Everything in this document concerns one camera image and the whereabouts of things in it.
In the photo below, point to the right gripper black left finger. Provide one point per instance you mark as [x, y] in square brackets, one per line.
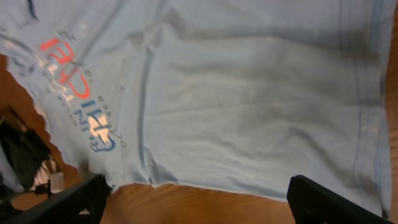
[83, 203]

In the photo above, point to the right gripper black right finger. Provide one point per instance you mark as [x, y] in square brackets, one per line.
[311, 203]

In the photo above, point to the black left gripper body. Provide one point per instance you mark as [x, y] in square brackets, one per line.
[26, 163]

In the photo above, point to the light blue printed t-shirt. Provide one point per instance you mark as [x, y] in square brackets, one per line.
[231, 95]

